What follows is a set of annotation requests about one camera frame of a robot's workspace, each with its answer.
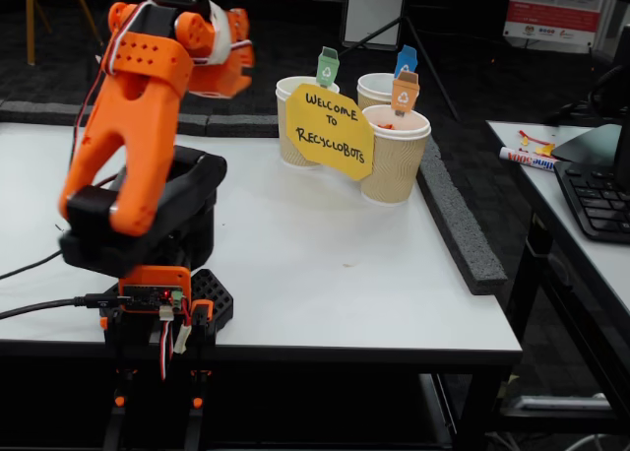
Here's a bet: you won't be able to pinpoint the black tripod stand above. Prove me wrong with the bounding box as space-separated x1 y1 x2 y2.
334 15 459 122

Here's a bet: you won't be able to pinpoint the yellow welcome sign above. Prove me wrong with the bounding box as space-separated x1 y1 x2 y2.
284 83 375 181

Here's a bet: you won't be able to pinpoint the white red marker pen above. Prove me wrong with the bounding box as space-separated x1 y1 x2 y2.
499 146 560 173

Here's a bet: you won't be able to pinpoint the orange controller board holder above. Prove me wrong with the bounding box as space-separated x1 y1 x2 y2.
117 264 192 320

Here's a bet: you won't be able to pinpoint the paper cup with blue label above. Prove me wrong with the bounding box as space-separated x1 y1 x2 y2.
356 72 400 111

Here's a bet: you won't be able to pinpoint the white and red poster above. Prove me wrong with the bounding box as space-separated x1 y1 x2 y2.
502 0 604 54

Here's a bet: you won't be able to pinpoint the black keyboard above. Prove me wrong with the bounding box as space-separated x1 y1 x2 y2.
553 161 630 245

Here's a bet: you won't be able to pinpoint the green recycling bin label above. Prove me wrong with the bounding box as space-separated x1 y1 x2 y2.
315 45 341 87

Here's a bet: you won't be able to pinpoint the red white black wires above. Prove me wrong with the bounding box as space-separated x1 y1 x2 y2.
157 317 176 381

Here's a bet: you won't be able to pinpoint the long grey foam strip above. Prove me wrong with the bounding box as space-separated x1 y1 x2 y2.
0 99 208 138
415 133 508 297

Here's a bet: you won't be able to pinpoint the black grid robot base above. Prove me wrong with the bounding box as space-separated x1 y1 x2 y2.
97 267 235 334

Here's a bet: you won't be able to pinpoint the white board panel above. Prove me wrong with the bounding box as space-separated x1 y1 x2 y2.
341 0 409 51

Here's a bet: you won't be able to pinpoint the blue recycling bin label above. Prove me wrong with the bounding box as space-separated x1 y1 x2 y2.
395 45 419 80

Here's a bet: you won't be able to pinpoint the orange recycling bin label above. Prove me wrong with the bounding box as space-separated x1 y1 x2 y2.
392 70 422 118

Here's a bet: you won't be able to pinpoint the paper cup with orange label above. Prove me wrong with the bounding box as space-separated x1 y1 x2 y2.
360 103 432 207

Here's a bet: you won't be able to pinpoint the black camera cable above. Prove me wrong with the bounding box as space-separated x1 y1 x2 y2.
0 249 64 281

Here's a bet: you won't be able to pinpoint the paper cup with green label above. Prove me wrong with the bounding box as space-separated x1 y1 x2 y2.
275 75 341 169

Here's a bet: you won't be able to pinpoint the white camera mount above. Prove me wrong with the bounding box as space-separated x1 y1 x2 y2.
205 0 238 64

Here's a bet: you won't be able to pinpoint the black usb cable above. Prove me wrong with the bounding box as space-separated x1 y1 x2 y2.
0 292 132 324

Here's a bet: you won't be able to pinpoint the black cable bundle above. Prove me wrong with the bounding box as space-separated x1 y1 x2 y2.
545 64 630 127

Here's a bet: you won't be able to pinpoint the black work table frame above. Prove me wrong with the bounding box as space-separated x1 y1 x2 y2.
0 340 524 451

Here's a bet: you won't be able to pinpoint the black table clamp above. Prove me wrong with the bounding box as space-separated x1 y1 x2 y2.
184 297 218 451
100 317 137 451

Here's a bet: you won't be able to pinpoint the black side table frame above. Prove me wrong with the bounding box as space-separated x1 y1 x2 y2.
484 119 630 422

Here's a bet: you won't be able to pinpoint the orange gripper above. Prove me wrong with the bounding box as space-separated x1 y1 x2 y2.
189 7 256 100

